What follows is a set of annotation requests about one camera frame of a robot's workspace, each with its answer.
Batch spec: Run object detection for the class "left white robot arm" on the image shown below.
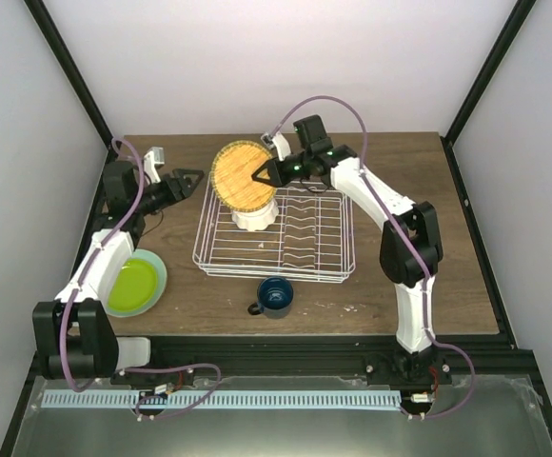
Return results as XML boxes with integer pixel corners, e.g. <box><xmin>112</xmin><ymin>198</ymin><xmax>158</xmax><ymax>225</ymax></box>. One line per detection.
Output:
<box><xmin>32</xmin><ymin>161</ymin><xmax>205</xmax><ymax>385</ymax></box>

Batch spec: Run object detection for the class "right black frame post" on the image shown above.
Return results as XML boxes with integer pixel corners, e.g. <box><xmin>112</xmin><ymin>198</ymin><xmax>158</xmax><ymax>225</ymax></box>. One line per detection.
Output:
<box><xmin>444</xmin><ymin>0</ymin><xmax>537</xmax><ymax>145</ymax></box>

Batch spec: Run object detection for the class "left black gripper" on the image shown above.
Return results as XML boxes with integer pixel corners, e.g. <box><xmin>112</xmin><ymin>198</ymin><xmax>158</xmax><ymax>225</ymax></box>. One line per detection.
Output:
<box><xmin>132</xmin><ymin>169</ymin><xmax>205</xmax><ymax>216</ymax></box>

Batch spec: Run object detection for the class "white scalloped bowl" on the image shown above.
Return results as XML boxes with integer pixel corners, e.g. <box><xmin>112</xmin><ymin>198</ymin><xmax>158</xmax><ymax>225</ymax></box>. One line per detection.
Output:
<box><xmin>231</xmin><ymin>198</ymin><xmax>279</xmax><ymax>232</ymax></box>

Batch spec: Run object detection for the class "purple cable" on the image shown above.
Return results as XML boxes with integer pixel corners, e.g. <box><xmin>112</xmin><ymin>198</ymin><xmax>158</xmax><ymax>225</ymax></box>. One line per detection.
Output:
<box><xmin>268</xmin><ymin>94</ymin><xmax>476</xmax><ymax>422</ymax></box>
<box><xmin>58</xmin><ymin>136</ymin><xmax>221</xmax><ymax>422</ymax></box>

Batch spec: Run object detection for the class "light blue slotted strip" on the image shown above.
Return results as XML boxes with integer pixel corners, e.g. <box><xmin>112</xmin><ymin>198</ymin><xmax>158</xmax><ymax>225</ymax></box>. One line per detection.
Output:
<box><xmin>41</xmin><ymin>389</ymin><xmax>402</xmax><ymax>411</ymax></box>

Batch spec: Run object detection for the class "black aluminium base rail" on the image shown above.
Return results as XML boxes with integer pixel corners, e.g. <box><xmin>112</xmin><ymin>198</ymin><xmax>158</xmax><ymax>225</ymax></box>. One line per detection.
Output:
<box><xmin>95</xmin><ymin>335</ymin><xmax>537</xmax><ymax>387</ymax></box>

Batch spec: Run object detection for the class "pale green plate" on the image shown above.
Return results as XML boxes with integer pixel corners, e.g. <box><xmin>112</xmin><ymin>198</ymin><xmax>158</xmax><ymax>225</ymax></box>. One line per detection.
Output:
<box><xmin>105</xmin><ymin>249</ymin><xmax>168</xmax><ymax>318</ymax></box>

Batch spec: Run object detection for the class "lime green plate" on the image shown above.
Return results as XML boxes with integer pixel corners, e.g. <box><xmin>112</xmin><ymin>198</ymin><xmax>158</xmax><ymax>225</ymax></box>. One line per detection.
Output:
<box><xmin>108</xmin><ymin>258</ymin><xmax>158</xmax><ymax>313</ymax></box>

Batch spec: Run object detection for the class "woven bamboo plate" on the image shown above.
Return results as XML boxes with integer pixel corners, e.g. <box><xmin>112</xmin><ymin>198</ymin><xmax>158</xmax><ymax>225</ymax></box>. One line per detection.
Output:
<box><xmin>210</xmin><ymin>140</ymin><xmax>276</xmax><ymax>213</ymax></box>

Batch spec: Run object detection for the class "left black frame post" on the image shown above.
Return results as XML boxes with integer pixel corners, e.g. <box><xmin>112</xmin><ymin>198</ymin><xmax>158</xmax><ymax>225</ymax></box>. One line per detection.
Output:
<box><xmin>24</xmin><ymin>0</ymin><xmax>113</xmax><ymax>150</ymax></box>

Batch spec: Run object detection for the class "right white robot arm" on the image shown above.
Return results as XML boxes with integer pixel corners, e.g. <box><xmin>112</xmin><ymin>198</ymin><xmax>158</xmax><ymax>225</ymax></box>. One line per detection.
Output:
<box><xmin>252</xmin><ymin>115</ymin><xmax>444</xmax><ymax>384</ymax></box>

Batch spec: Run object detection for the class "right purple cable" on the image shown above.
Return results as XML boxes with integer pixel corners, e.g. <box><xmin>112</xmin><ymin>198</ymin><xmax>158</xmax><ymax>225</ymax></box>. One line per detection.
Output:
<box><xmin>268</xmin><ymin>94</ymin><xmax>476</xmax><ymax>422</ymax></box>

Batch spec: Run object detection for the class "black frame post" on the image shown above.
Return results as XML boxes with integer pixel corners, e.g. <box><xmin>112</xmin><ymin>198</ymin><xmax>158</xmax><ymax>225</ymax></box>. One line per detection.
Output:
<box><xmin>24</xmin><ymin>0</ymin><xmax>113</xmax><ymax>150</ymax></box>
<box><xmin>444</xmin><ymin>0</ymin><xmax>537</xmax><ymax>145</ymax></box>

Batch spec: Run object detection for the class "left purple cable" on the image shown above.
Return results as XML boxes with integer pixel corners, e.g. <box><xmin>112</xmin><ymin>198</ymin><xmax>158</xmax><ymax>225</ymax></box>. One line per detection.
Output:
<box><xmin>58</xmin><ymin>136</ymin><xmax>221</xmax><ymax>422</ymax></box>

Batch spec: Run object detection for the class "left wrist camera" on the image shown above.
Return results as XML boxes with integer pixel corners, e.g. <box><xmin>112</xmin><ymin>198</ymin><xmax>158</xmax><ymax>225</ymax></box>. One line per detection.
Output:
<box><xmin>143</xmin><ymin>147</ymin><xmax>166</xmax><ymax>184</ymax></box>

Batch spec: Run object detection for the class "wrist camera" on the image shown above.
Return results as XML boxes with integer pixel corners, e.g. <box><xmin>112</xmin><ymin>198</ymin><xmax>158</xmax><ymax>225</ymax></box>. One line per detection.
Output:
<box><xmin>143</xmin><ymin>147</ymin><xmax>166</xmax><ymax>184</ymax></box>
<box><xmin>261</xmin><ymin>131</ymin><xmax>291</xmax><ymax>161</ymax></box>

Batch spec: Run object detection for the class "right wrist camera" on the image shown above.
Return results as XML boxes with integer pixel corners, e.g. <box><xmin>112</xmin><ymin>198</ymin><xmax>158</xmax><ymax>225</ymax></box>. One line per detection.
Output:
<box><xmin>261</xmin><ymin>131</ymin><xmax>291</xmax><ymax>161</ymax></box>

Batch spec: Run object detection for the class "white wire dish rack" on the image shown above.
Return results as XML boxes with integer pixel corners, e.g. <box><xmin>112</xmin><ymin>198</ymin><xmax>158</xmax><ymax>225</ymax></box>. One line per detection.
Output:
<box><xmin>192</xmin><ymin>183</ymin><xmax>356</xmax><ymax>284</ymax></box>

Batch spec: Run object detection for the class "dark blue mug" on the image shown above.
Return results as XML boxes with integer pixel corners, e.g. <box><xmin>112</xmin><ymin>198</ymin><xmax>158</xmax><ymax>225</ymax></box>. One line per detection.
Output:
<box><xmin>247</xmin><ymin>276</ymin><xmax>294</xmax><ymax>319</ymax></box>

